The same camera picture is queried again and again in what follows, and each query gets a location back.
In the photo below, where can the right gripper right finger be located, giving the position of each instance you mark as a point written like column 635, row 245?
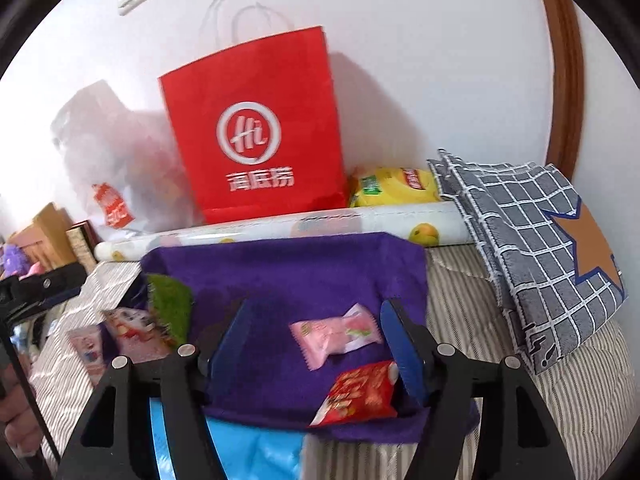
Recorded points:
column 518, row 436

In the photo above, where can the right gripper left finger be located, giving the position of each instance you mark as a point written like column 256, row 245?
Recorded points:
column 113, row 438

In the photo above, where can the pink white snack sachet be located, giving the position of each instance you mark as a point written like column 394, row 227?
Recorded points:
column 87, row 342

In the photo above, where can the pink red bean snack packet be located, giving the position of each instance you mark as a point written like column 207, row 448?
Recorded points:
column 136, row 334

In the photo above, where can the green snack packet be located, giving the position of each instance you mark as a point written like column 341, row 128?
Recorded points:
column 170, row 302

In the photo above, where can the red candy wrapper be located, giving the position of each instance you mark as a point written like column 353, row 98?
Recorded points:
column 359, row 395

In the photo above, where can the pink candy wrapper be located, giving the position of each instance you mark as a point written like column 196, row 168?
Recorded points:
column 319, row 339

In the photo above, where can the person left hand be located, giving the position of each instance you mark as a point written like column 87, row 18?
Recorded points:
column 21, row 428

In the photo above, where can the colourful cartoon fabric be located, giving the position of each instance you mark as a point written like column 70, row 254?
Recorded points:
column 14, row 262

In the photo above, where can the striped quilted table cover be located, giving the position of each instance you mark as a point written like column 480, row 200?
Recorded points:
column 479, row 413

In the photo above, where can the patterned brown book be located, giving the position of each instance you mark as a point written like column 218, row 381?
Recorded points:
column 83, row 240

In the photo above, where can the blue tissue pack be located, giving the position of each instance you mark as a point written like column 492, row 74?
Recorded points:
column 245, row 452

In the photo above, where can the white Miniso plastic bag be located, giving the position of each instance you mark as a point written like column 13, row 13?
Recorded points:
column 124, row 166

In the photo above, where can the grey checked star cloth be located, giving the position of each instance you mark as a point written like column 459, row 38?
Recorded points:
column 553, row 270

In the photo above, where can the purple towel lined tray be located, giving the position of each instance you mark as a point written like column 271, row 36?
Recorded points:
column 287, row 281

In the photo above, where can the fruit print paper roll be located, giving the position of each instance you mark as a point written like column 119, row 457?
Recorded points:
column 428, row 224

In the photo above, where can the red paper Haidilao bag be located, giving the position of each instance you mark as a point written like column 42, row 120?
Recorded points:
column 257, row 129

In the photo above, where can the yellow Lipton tea pack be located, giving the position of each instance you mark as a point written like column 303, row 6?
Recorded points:
column 382, row 186

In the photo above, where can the brown wooden door frame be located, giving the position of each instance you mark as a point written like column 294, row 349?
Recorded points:
column 568, row 90

